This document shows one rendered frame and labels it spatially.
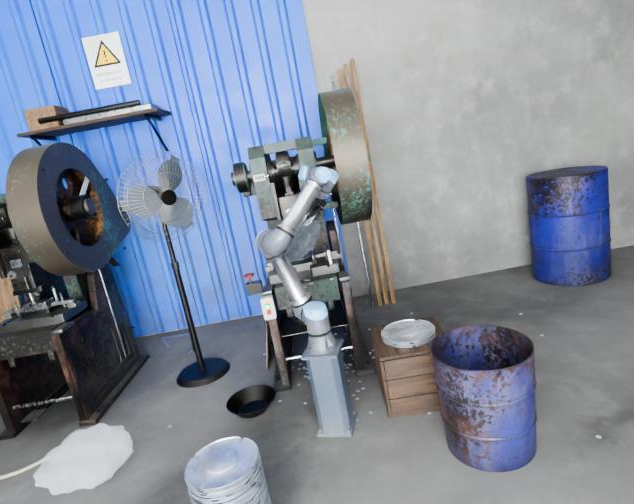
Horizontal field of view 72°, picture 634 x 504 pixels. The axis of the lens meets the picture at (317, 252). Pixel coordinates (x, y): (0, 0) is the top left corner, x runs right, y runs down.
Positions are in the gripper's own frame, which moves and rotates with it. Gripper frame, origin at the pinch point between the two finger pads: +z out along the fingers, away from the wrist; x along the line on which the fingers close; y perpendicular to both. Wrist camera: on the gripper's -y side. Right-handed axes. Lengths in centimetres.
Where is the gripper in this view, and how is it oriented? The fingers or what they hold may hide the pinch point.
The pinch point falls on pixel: (306, 222)
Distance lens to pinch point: 243.0
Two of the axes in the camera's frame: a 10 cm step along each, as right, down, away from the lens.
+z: -4.4, 6.9, 5.8
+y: -5.7, 2.8, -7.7
